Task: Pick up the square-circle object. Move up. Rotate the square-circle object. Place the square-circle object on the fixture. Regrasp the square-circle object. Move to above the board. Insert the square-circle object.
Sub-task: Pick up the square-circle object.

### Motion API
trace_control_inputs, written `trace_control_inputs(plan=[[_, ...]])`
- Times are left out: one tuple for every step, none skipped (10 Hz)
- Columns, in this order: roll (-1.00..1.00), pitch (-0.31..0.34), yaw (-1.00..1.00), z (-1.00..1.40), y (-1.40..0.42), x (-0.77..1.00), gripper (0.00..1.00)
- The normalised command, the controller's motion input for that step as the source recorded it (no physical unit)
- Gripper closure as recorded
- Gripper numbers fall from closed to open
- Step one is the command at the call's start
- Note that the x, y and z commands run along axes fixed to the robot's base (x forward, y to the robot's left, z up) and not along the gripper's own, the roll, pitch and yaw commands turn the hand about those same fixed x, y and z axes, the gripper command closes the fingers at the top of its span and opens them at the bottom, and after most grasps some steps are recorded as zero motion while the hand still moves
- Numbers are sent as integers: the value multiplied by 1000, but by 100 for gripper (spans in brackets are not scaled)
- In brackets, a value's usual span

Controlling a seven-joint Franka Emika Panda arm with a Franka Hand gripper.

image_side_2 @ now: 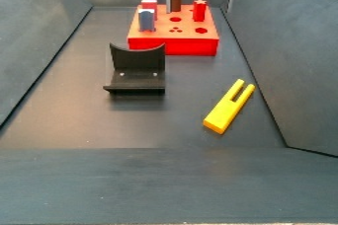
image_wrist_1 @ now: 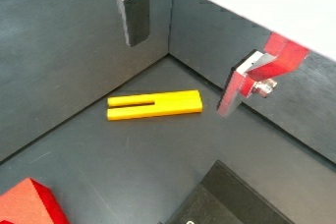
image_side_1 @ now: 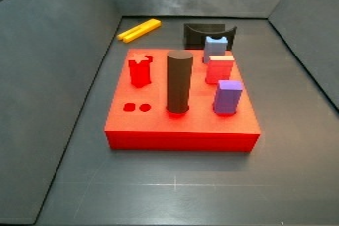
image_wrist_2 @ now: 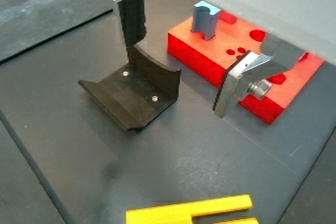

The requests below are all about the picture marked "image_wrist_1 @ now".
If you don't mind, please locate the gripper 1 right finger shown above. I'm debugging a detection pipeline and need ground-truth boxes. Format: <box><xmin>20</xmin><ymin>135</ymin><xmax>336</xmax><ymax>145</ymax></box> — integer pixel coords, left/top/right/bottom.
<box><xmin>217</xmin><ymin>32</ymin><xmax>309</xmax><ymax>117</ymax></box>

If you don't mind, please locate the yellow forked square-circle object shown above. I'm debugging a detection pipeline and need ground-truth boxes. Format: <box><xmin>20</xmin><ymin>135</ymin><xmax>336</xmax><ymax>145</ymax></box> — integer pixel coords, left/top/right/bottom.
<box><xmin>106</xmin><ymin>90</ymin><xmax>204</xmax><ymax>121</ymax></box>

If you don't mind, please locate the red fixture base block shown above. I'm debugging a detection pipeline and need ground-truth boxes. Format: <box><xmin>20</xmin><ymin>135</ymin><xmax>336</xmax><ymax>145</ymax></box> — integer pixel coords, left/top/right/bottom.
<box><xmin>0</xmin><ymin>178</ymin><xmax>69</xmax><ymax>224</ymax></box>

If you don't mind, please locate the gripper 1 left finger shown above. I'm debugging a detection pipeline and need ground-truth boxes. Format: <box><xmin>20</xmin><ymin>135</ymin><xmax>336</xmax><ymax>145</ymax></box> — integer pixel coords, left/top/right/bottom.
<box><xmin>117</xmin><ymin>0</ymin><xmax>149</xmax><ymax>47</ymax></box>

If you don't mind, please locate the black curved cradle stand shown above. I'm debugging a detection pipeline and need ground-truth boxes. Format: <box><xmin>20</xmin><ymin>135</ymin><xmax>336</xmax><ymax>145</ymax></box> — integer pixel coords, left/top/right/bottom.
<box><xmin>164</xmin><ymin>160</ymin><xmax>294</xmax><ymax>224</ymax></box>

